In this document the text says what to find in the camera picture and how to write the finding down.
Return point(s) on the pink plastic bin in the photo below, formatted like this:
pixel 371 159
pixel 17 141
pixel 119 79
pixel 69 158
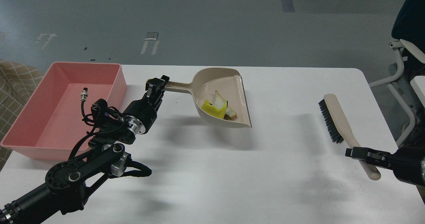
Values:
pixel 50 123

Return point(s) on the white bread scrap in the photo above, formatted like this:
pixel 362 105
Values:
pixel 230 114

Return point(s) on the beige plastic dustpan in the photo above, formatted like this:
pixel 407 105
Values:
pixel 228 82

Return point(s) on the white office chair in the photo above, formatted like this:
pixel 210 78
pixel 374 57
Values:
pixel 399 86

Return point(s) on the beige checkered cloth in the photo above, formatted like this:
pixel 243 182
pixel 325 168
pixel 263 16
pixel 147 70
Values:
pixel 17 84

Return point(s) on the person in teal sweater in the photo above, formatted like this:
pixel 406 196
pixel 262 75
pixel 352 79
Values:
pixel 410 23

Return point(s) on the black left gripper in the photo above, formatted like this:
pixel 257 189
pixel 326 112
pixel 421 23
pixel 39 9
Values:
pixel 145 110

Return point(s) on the yellow banana peel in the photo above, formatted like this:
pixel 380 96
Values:
pixel 213 110

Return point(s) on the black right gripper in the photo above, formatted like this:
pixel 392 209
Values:
pixel 407 163

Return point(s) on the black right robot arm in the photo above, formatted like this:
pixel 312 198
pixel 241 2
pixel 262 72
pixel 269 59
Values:
pixel 407 163

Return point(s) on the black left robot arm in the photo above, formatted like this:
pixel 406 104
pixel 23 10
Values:
pixel 100 155

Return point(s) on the beige brush black bristles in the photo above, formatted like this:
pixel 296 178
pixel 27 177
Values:
pixel 340 130

